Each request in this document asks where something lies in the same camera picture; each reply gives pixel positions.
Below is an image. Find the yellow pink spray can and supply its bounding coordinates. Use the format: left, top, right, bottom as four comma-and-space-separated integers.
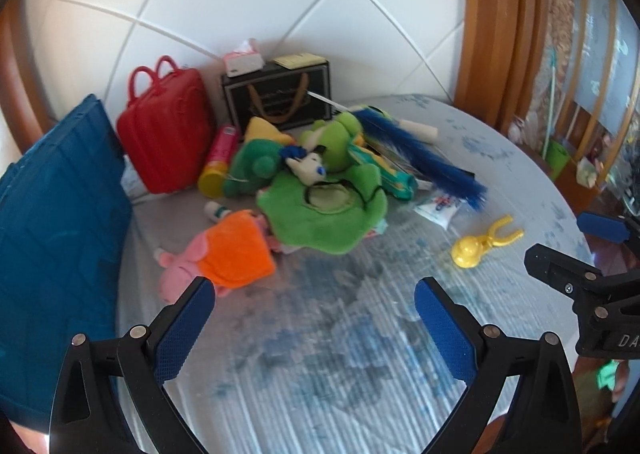
198, 124, 241, 198

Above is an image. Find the white plastic stick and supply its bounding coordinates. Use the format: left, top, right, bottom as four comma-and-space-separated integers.
307, 90, 351, 111

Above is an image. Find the green colourful pack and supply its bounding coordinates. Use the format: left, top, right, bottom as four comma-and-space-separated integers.
350, 144, 418, 200

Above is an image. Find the white printed packet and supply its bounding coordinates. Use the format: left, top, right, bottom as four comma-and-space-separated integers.
415, 194, 461, 230

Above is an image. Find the flat green plush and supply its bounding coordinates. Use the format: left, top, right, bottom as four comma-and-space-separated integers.
256, 166, 388, 255

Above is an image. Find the light green pole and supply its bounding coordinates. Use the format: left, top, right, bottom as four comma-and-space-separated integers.
542, 49, 558, 155

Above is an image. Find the red mini suitcase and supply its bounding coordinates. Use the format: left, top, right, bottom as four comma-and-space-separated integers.
116, 55, 216, 195

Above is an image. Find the green frog plush toy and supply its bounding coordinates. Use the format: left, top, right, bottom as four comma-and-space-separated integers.
300, 111, 366, 172

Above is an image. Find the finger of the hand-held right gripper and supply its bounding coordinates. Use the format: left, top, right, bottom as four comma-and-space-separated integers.
576, 213, 640, 242
524, 243, 640, 301

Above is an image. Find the yellow plush toy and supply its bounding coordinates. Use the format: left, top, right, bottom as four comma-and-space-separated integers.
245, 116, 296, 147

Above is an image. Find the rolled patterned carpet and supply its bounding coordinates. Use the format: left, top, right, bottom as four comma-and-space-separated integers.
542, 0, 576, 145

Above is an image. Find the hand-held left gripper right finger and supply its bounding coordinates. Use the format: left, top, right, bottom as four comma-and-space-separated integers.
414, 276, 583, 454

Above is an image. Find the small white blue plush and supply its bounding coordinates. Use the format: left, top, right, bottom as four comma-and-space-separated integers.
285, 146, 328, 185

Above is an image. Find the blue plastic crate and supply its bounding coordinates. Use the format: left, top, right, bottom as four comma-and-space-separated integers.
0, 94, 133, 430

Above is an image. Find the black gift box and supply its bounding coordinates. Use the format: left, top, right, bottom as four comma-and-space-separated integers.
221, 59, 333, 132

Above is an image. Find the dark green plush toy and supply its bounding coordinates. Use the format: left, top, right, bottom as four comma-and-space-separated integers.
222, 139, 288, 200

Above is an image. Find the yellow plastic clip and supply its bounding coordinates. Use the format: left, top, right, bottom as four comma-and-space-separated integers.
451, 215, 526, 267

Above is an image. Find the pink pig plush toy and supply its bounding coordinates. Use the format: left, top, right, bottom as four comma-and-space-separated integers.
155, 209, 281, 302

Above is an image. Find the yellow notepad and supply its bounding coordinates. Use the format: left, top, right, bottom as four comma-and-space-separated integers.
274, 53, 326, 69

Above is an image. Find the pink white tissue pack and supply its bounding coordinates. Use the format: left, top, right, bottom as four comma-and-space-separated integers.
223, 39, 264, 75

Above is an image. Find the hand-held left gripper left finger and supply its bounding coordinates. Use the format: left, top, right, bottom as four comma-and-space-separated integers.
49, 276, 217, 454

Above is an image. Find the blue bristle brush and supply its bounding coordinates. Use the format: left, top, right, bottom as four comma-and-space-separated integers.
357, 106, 488, 210

